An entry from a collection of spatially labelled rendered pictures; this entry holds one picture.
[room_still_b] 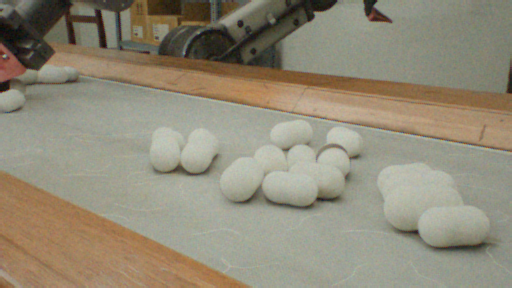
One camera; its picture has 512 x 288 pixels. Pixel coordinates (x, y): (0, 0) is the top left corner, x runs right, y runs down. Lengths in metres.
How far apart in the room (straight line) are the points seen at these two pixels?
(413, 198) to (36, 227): 0.16
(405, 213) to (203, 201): 0.11
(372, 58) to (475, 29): 0.54
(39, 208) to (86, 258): 0.06
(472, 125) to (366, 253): 0.23
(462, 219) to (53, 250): 0.17
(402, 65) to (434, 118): 2.35
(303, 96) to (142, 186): 0.26
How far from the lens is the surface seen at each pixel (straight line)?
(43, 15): 0.67
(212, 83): 0.66
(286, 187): 0.31
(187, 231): 0.29
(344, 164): 0.36
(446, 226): 0.27
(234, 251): 0.27
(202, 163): 0.37
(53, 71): 0.80
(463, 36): 2.67
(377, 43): 2.92
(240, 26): 1.15
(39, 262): 0.21
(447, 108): 0.50
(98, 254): 0.21
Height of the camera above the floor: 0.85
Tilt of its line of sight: 14 degrees down
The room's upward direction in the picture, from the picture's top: straight up
